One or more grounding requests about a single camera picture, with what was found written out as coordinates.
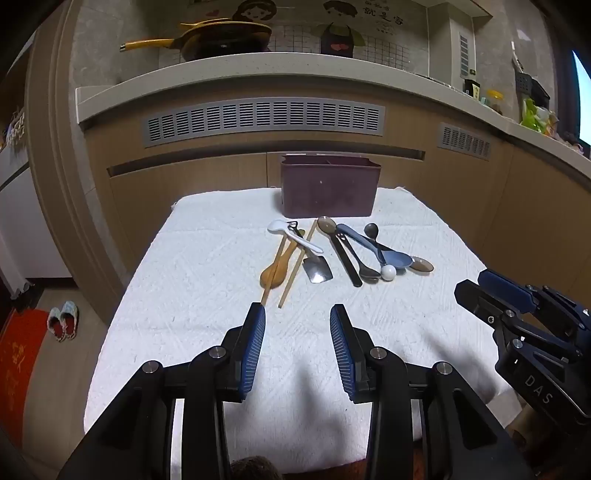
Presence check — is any striped slipper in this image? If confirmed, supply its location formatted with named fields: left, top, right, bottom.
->
left=47, top=308, right=66, bottom=343
left=60, top=300, right=79, bottom=341

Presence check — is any white appliance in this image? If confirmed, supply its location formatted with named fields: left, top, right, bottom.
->
left=0, top=141, right=75, bottom=292

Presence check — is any red floor mat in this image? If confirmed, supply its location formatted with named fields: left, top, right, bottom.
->
left=0, top=308, right=50, bottom=449

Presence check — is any white textured cloth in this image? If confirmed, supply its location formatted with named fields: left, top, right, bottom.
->
left=83, top=187, right=522, bottom=475

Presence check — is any yellow pan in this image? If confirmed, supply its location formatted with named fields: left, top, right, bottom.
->
left=179, top=17, right=232, bottom=30

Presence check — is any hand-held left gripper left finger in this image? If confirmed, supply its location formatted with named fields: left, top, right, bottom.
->
left=58, top=302, right=267, bottom=480

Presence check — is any green snack bag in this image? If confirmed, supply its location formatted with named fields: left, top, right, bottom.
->
left=521, top=98, right=560, bottom=138

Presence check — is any blue plastic spoon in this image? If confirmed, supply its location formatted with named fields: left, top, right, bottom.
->
left=336, top=223, right=414, bottom=272

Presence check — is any grey stone countertop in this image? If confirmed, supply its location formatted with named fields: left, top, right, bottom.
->
left=76, top=50, right=591, bottom=162

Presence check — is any long grey vent grille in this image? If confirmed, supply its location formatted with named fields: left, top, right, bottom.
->
left=142, top=98, right=386, bottom=148

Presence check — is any small metal spatula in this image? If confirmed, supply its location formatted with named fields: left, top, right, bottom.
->
left=295, top=231, right=334, bottom=283

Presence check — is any cartoon wall sticker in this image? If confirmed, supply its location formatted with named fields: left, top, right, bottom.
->
left=203, top=0, right=409, bottom=60

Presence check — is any black plastic basket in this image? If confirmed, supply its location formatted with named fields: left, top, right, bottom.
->
left=514, top=71, right=551, bottom=110

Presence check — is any dark brown round object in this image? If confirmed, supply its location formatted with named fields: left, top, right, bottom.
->
left=230, top=455, right=283, bottom=480

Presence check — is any wooden chopstick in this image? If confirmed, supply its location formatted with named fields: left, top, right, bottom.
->
left=260, top=235, right=284, bottom=306
left=278, top=220, right=318, bottom=309

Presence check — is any window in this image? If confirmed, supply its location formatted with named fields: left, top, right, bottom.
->
left=571, top=48, right=591, bottom=161

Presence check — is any dark metal smiley spoon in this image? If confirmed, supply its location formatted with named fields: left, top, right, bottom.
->
left=335, top=232, right=382, bottom=282

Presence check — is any maroon utensil holder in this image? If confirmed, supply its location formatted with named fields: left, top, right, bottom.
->
left=280, top=154, right=382, bottom=219

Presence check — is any small black spoon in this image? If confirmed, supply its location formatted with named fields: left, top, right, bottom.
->
left=364, top=223, right=386, bottom=252

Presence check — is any wooden spoon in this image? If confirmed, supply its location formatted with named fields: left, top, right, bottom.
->
left=260, top=229, right=306, bottom=290

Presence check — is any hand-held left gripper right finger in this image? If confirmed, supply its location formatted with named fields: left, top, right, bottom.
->
left=329, top=304, right=532, bottom=480

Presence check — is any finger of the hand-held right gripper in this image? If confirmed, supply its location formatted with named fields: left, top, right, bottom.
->
left=478, top=270, right=591, bottom=335
left=455, top=279, right=580, bottom=366

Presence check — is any short grey vent grille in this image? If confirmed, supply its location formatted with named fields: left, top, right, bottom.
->
left=438, top=122, right=492, bottom=161

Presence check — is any white plastic spoon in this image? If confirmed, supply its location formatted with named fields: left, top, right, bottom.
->
left=268, top=220, right=325, bottom=254

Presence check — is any yellow-handled frying pan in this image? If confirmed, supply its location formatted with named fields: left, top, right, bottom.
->
left=120, top=21, right=273, bottom=62

